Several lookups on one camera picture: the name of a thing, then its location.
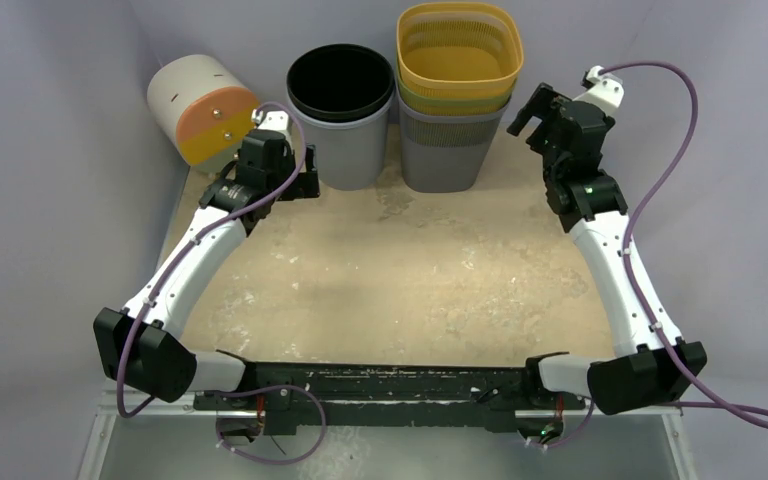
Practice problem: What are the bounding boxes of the yellow mesh basket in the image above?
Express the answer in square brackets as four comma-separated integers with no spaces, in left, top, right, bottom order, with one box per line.
[396,2,525,99]

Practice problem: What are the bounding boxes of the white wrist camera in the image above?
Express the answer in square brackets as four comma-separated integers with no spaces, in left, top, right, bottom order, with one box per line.
[251,109,293,140]
[575,65,625,116]

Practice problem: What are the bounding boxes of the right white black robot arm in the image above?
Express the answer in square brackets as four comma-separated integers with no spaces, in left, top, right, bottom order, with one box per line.
[507,83,707,414]

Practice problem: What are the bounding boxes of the grey mesh basket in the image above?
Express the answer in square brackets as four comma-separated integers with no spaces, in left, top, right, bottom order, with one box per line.
[399,100,508,193]

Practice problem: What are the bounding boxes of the white orange cylindrical container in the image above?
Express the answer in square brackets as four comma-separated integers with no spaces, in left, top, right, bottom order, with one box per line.
[147,54,261,174]

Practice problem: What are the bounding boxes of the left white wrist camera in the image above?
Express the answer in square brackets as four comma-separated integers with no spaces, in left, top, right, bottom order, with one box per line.
[251,109,293,140]

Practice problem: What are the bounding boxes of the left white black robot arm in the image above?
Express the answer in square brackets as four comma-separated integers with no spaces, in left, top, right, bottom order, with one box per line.
[93,129,320,418]

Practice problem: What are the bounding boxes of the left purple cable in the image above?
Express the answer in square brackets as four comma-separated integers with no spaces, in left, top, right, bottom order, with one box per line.
[115,101,308,420]

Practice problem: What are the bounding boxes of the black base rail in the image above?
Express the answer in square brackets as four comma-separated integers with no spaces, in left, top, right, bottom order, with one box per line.
[194,362,584,435]

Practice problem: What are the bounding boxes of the aluminium table frame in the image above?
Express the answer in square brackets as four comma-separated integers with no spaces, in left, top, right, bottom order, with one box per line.
[79,389,696,479]

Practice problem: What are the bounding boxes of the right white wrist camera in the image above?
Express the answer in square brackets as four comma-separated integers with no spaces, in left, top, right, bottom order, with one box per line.
[575,65,625,116]

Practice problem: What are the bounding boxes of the green mesh basket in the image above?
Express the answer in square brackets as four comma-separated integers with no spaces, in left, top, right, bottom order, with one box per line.
[398,78,513,116]

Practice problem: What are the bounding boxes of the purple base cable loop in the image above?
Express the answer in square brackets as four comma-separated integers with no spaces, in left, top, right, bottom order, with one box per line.
[214,384,328,466]

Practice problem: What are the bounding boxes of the grey bin with black liner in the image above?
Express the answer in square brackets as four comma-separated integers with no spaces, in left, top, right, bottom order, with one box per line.
[285,43,396,191]

